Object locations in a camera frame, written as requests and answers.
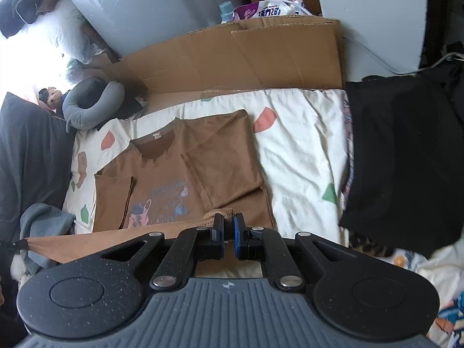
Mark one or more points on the blue cartoon print blanket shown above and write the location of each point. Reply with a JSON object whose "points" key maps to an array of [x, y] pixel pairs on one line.
{"points": [[449, 315]]}

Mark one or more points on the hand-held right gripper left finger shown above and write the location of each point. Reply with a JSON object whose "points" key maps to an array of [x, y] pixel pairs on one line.
{"points": [[219, 232]]}

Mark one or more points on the black garment pile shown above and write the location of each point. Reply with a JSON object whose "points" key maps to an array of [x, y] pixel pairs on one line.
{"points": [[398, 159]]}

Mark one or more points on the blue cap bottle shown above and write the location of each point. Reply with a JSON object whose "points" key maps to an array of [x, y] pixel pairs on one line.
{"points": [[226, 11]]}

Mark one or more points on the dark clothes heap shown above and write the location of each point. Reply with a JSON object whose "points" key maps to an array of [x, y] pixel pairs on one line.
{"points": [[25, 3]]}

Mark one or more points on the bear print bed sheet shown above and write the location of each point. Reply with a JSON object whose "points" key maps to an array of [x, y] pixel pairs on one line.
{"points": [[301, 145]]}

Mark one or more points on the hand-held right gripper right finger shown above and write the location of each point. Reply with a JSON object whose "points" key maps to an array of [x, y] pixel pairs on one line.
{"points": [[239, 232]]}

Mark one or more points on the blue-grey denim garment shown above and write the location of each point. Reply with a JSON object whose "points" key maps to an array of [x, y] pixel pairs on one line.
{"points": [[43, 221]]}

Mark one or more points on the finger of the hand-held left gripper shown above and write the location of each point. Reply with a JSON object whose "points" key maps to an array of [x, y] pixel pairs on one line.
{"points": [[12, 245]]}

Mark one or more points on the grey neck pillow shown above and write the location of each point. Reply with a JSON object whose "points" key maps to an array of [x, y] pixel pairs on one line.
{"points": [[90, 107]]}

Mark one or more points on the flattened cardboard sheet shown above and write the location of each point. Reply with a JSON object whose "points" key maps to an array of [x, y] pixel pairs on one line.
{"points": [[253, 58]]}

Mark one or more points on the black cloth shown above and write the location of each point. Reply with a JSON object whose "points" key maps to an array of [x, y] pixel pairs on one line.
{"points": [[127, 106]]}

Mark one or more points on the purple white refill pack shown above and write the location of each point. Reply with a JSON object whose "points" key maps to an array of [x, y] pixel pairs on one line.
{"points": [[268, 9]]}

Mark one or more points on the brown printed t-shirt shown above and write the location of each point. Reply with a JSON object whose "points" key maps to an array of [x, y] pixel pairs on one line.
{"points": [[217, 159]]}

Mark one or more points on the small brown bear toy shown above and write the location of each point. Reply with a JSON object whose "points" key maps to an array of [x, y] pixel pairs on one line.
{"points": [[51, 98]]}

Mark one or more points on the grey wrapped mattress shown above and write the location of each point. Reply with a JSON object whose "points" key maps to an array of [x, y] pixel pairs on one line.
{"points": [[145, 7]]}

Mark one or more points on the dark grey pillow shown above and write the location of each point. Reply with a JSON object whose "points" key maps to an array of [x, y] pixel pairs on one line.
{"points": [[32, 152]]}

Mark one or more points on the white fluffy plush toy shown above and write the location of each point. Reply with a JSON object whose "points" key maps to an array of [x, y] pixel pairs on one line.
{"points": [[18, 269]]}

